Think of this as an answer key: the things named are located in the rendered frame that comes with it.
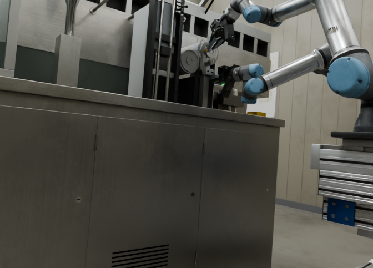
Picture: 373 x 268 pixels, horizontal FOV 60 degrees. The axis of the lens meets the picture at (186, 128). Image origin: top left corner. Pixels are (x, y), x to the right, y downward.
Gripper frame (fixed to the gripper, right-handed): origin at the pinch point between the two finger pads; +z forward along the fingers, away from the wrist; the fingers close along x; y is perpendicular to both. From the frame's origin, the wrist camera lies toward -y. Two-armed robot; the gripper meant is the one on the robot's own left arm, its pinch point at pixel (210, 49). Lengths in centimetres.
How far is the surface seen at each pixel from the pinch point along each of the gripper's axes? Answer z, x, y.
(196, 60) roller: 7.5, 5.8, -1.9
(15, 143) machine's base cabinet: 18, 92, -56
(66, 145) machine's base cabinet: 18, 77, -56
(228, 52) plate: 18, -46, 36
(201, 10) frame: 4, -20, 53
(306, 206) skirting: 155, -250, -26
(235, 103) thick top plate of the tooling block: 17.3, -21.5, -20.0
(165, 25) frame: -6.1, 32.4, -1.6
